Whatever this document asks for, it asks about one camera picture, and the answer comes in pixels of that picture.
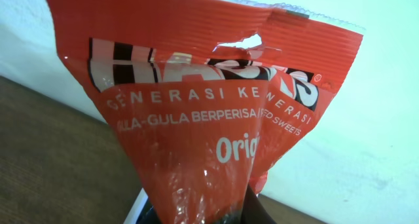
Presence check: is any red Hacks candy bag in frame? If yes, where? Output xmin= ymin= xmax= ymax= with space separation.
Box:
xmin=46 ymin=0 xmax=363 ymax=223

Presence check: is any white barcode scanner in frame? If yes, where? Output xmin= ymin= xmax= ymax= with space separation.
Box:
xmin=123 ymin=189 xmax=153 ymax=224

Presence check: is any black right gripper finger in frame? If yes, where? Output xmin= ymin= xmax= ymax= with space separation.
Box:
xmin=240 ymin=185 xmax=276 ymax=224

